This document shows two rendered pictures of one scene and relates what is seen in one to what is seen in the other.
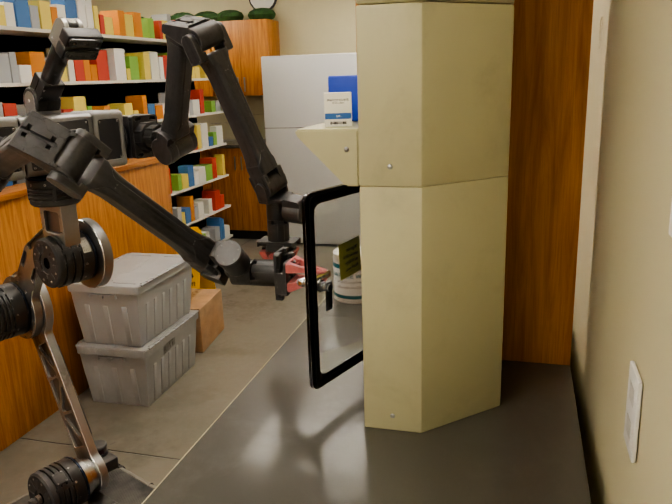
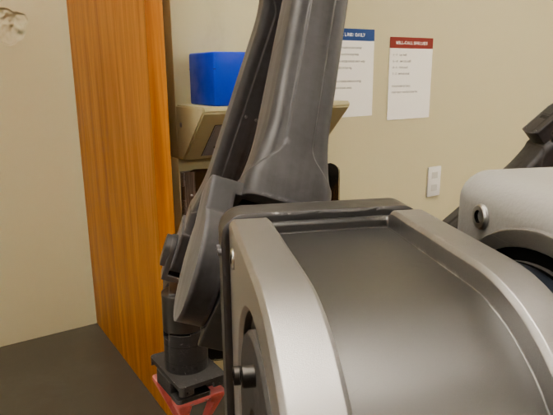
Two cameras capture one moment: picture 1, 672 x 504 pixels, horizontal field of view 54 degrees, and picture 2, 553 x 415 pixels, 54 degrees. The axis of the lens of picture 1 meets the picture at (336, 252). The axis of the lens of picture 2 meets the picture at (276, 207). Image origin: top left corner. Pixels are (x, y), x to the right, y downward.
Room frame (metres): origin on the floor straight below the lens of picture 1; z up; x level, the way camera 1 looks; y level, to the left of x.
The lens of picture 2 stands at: (2.11, 0.67, 1.56)
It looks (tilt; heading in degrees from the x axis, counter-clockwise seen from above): 14 degrees down; 221
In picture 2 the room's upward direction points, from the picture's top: 1 degrees counter-clockwise
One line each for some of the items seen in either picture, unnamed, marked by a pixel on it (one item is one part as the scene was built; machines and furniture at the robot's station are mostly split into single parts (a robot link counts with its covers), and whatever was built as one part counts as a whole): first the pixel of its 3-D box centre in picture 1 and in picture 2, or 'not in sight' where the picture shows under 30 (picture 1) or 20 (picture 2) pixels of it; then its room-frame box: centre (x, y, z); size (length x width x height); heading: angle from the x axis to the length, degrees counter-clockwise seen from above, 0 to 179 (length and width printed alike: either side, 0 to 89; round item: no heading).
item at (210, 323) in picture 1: (189, 318); not in sight; (3.96, 0.94, 0.14); 0.41 x 0.32 x 0.28; 170
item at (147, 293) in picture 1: (137, 297); not in sight; (3.36, 1.07, 0.49); 0.60 x 0.42 x 0.33; 164
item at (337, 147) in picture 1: (349, 148); (266, 128); (1.32, -0.03, 1.46); 0.32 x 0.11 x 0.10; 164
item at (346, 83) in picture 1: (358, 97); (226, 78); (1.40, -0.06, 1.56); 0.10 x 0.10 x 0.09; 74
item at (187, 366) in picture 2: (278, 232); (186, 351); (1.69, 0.15, 1.21); 0.10 x 0.07 x 0.07; 75
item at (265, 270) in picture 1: (271, 272); not in sight; (1.35, 0.14, 1.20); 0.07 x 0.07 x 0.10; 75
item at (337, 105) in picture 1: (337, 109); not in sight; (1.25, -0.01, 1.54); 0.05 x 0.05 x 0.06; 1
